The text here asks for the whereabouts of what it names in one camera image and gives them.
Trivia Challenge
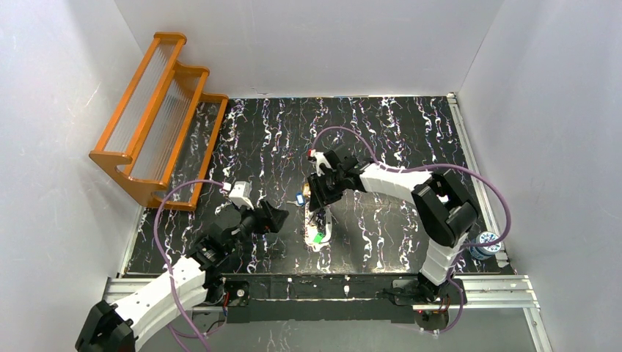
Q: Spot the blue key tag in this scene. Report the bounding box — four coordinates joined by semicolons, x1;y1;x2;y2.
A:
296;194;306;207

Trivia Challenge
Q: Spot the green key tag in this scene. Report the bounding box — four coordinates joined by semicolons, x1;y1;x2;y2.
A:
313;232;324;243

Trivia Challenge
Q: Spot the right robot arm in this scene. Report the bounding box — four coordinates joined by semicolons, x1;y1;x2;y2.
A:
307;150;480;301

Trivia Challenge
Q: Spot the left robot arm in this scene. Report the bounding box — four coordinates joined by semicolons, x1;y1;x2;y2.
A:
75;200;289;351

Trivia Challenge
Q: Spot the orange wooden rack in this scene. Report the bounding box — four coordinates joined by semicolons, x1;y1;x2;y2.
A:
89;32;229;211

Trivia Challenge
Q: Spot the blue white tape roll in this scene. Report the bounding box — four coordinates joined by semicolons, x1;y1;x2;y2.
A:
469;231;502;261

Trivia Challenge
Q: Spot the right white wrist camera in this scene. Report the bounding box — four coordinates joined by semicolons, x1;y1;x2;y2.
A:
307;149;332;176

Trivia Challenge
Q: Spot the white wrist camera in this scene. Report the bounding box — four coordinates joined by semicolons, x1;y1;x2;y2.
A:
223;181;254;210
307;149;332;176

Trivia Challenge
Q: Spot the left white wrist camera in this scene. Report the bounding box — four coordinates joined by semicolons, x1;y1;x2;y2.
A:
223;181;254;210

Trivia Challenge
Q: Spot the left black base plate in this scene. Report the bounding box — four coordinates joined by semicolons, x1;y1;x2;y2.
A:
208;280;250;307

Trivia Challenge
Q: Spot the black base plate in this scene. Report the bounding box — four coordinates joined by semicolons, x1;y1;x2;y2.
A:
208;280;250;307
384;278;468;307

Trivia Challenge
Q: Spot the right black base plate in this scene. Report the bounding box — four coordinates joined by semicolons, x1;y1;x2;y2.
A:
384;278;468;307

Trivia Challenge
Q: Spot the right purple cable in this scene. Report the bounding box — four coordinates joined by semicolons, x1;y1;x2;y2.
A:
310;127;512;336

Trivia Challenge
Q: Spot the aluminium frame rail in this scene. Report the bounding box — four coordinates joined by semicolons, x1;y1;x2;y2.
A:
105;95;539;334

